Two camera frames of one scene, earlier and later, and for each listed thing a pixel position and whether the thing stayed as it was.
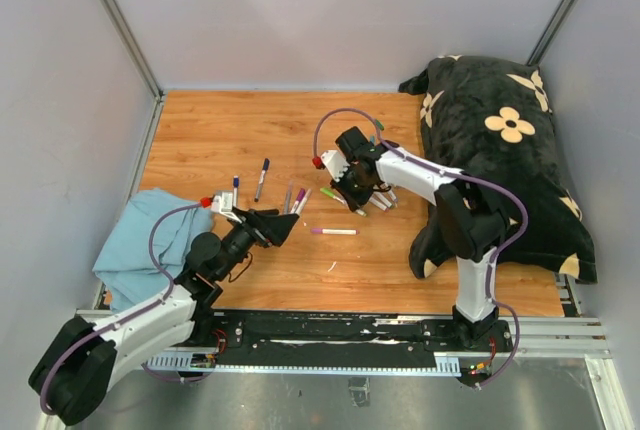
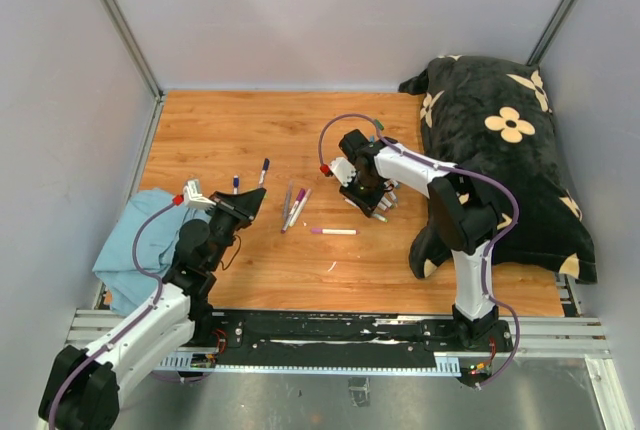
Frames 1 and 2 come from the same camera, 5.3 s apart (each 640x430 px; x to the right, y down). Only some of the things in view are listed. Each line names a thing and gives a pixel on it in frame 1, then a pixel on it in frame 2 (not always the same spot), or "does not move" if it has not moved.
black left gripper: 275,227 to 241,207
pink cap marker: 334,231 does not move
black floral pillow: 492,120 does not move
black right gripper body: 357,190 does not move
